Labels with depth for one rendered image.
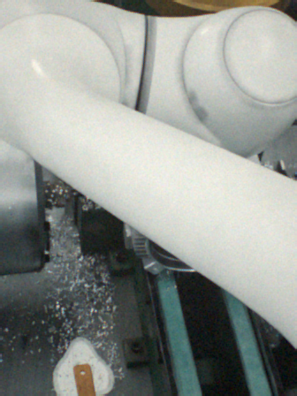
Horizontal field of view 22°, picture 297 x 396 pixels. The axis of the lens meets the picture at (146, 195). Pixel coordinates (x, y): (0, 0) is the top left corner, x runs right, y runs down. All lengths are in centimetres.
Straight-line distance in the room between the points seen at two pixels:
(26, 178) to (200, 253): 57
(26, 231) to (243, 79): 45
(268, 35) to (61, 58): 15
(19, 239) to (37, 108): 49
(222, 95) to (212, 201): 21
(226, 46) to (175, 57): 5
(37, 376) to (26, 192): 33
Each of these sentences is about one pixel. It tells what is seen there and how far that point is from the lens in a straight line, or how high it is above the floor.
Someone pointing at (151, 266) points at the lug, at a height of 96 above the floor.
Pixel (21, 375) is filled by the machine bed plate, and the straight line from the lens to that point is 113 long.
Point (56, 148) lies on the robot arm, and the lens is 42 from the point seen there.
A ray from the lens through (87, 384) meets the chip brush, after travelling 111.
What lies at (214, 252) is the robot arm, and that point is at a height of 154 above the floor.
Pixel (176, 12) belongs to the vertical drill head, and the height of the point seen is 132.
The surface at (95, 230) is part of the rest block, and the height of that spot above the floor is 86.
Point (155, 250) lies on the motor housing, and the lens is 104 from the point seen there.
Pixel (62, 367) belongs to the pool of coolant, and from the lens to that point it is 113.
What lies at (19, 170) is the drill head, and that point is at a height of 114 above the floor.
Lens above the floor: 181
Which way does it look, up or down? 49 degrees down
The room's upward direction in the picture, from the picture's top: 7 degrees clockwise
